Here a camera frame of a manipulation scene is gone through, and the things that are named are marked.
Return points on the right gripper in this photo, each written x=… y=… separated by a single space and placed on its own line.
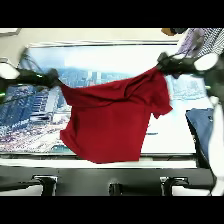
x=165 y=63

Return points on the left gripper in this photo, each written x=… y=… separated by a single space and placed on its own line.
x=52 y=78

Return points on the red T-shirt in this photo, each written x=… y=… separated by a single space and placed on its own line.
x=110 y=123

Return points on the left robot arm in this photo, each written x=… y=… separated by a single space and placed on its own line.
x=26 y=77

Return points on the purple garment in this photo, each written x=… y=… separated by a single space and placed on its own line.
x=191 y=41

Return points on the blue garment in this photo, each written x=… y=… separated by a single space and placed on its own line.
x=200 y=130

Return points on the silver frame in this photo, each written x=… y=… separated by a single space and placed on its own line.
x=100 y=163

